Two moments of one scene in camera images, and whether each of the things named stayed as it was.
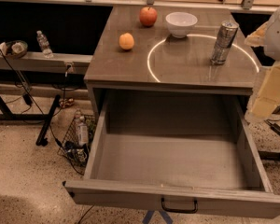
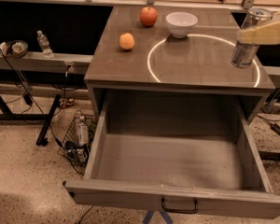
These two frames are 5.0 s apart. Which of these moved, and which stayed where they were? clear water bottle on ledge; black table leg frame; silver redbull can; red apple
Moved: silver redbull can
Stayed: red apple; clear water bottle on ledge; black table leg frame
